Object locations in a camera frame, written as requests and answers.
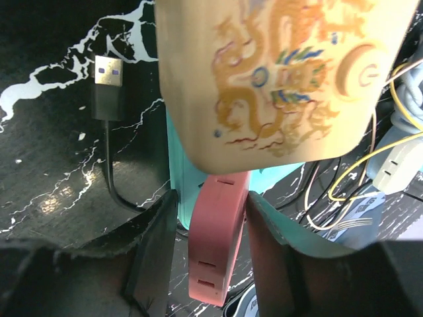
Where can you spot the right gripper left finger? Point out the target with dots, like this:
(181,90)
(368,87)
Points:
(125,272)

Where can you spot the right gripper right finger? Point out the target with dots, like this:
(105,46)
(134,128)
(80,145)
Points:
(299,273)

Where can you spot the pink square plug adapter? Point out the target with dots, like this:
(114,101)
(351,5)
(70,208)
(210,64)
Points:
(215,235)

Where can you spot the teal triangular power strip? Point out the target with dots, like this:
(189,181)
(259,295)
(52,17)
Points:
(187,180)

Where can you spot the white square plug adapter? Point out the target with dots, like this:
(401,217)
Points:
(400,167)

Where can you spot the dark blue patterned placemat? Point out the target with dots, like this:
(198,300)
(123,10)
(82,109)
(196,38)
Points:
(359,237)

